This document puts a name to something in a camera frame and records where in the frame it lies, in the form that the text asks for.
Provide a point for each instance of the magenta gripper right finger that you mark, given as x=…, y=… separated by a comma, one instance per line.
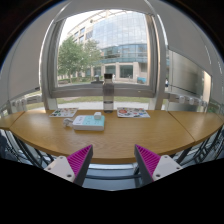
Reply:
x=152, y=166

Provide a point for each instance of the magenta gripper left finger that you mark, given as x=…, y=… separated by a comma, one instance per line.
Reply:
x=74, y=167

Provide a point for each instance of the white charger plug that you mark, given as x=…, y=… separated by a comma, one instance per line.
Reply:
x=97, y=115

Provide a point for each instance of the white power strip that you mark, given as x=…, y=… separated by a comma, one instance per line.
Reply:
x=88, y=122

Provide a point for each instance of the left sticker sheet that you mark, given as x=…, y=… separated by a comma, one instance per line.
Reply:
x=64, y=112

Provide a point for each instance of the sticker sheet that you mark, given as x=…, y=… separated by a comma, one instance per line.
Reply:
x=126, y=112
x=64, y=112

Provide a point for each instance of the right sticker sheet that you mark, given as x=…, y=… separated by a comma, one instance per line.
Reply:
x=126, y=112

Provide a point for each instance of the clear water bottle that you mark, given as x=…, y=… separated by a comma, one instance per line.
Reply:
x=108, y=93

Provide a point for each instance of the grey window frame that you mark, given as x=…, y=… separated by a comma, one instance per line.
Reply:
x=109, y=53

